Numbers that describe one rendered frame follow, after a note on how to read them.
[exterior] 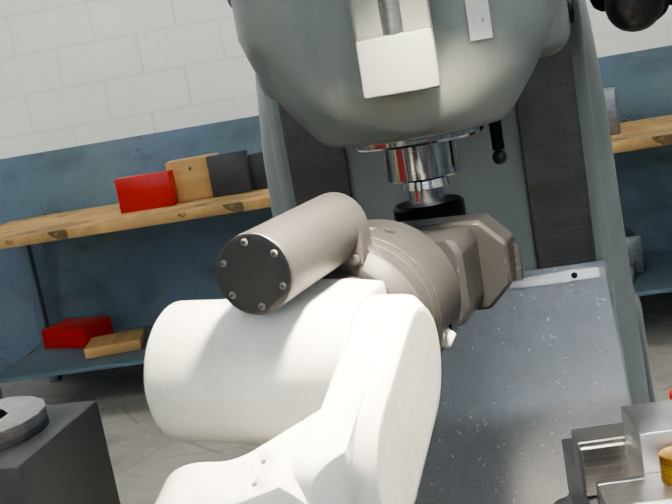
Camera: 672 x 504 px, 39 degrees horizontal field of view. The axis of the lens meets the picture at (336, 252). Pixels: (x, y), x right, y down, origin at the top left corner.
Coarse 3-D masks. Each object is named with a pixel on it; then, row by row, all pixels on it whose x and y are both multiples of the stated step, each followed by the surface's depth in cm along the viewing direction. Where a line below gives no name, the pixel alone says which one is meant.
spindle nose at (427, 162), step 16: (432, 144) 60; (448, 144) 61; (384, 160) 62; (400, 160) 61; (416, 160) 60; (432, 160) 60; (448, 160) 61; (400, 176) 61; (416, 176) 60; (432, 176) 60
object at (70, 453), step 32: (0, 416) 70; (32, 416) 66; (64, 416) 70; (96, 416) 72; (0, 448) 64; (32, 448) 64; (64, 448) 67; (96, 448) 71; (0, 480) 62; (32, 480) 62; (64, 480) 66; (96, 480) 71
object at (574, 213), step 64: (576, 0) 95; (576, 64) 96; (512, 128) 98; (576, 128) 97; (320, 192) 101; (384, 192) 101; (448, 192) 100; (512, 192) 99; (576, 192) 98; (576, 256) 99; (640, 320) 107; (640, 384) 105
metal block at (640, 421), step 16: (624, 416) 66; (640, 416) 65; (656, 416) 64; (624, 432) 67; (640, 432) 62; (656, 432) 62; (640, 448) 62; (656, 448) 62; (640, 464) 63; (656, 464) 62
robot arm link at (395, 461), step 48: (384, 336) 38; (432, 336) 42; (336, 384) 37; (384, 384) 36; (432, 384) 42; (288, 432) 35; (336, 432) 35; (384, 432) 36; (192, 480) 35; (240, 480) 34; (288, 480) 34; (336, 480) 34; (384, 480) 35
